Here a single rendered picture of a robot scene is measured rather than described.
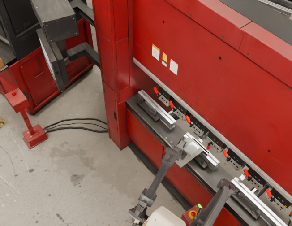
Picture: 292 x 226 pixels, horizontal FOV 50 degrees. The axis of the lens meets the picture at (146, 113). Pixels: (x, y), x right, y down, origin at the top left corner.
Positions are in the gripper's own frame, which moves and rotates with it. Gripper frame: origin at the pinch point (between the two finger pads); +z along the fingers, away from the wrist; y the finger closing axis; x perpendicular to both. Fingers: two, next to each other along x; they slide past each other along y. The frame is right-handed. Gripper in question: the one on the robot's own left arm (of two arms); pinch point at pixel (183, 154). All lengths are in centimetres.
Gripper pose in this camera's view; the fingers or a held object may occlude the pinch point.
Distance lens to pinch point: 271.4
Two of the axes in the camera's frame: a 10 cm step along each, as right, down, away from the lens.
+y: -6.3, -6.3, 4.5
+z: 3.7, 2.7, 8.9
